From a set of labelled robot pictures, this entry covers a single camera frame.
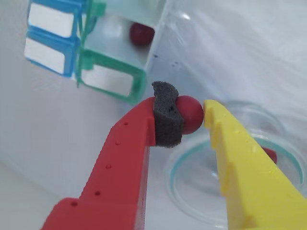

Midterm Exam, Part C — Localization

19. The red candy pill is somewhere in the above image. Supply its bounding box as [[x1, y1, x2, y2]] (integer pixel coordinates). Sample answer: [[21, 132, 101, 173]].
[[129, 23, 155, 45], [176, 95, 204, 135], [261, 147, 278, 166]]

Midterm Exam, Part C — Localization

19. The clear glass bowl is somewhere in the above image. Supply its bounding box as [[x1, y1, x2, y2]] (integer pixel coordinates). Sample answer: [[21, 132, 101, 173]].
[[163, 100, 307, 228]]

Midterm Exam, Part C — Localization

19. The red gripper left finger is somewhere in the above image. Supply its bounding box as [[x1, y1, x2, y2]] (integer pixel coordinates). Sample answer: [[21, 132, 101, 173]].
[[40, 80, 185, 230]]

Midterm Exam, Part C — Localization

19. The blue green pill organizer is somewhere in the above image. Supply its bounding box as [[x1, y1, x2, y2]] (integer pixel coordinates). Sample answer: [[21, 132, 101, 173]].
[[24, 0, 168, 106]]

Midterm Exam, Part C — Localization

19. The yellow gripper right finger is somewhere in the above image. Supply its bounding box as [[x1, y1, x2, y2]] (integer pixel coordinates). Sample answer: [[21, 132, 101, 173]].
[[203, 99, 307, 230]]

